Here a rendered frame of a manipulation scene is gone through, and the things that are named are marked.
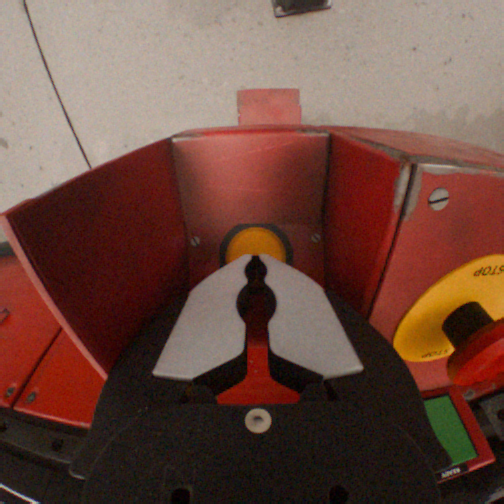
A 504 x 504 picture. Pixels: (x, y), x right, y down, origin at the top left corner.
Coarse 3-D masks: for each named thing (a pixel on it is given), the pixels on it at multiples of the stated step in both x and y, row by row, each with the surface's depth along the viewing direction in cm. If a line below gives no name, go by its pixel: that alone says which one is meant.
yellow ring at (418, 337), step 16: (496, 256) 7; (464, 272) 8; (480, 272) 8; (496, 272) 8; (432, 288) 8; (448, 288) 8; (464, 288) 8; (480, 288) 8; (496, 288) 8; (416, 304) 8; (432, 304) 9; (448, 304) 9; (480, 304) 9; (496, 304) 9; (400, 320) 9; (416, 320) 9; (432, 320) 9; (400, 336) 10; (416, 336) 10; (432, 336) 10; (400, 352) 10; (416, 352) 11; (432, 352) 11; (448, 352) 11
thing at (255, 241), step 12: (252, 228) 15; (240, 240) 15; (252, 240) 15; (264, 240) 15; (276, 240) 15; (228, 252) 15; (240, 252) 15; (252, 252) 15; (264, 252) 15; (276, 252) 15
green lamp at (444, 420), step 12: (444, 396) 13; (432, 408) 12; (444, 408) 12; (432, 420) 12; (444, 420) 12; (456, 420) 11; (444, 432) 11; (456, 432) 11; (444, 444) 10; (456, 444) 10; (468, 444) 10; (456, 456) 10; (468, 456) 9
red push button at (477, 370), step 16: (464, 304) 9; (448, 320) 9; (464, 320) 8; (480, 320) 8; (496, 320) 7; (448, 336) 9; (464, 336) 8; (480, 336) 7; (496, 336) 6; (464, 352) 7; (480, 352) 7; (496, 352) 6; (448, 368) 8; (464, 368) 7; (480, 368) 7; (496, 368) 7; (464, 384) 8
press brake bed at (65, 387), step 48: (0, 288) 55; (0, 336) 38; (48, 336) 38; (0, 384) 28; (48, 384) 29; (96, 384) 29; (240, 384) 28; (480, 384) 21; (0, 432) 21; (48, 432) 23
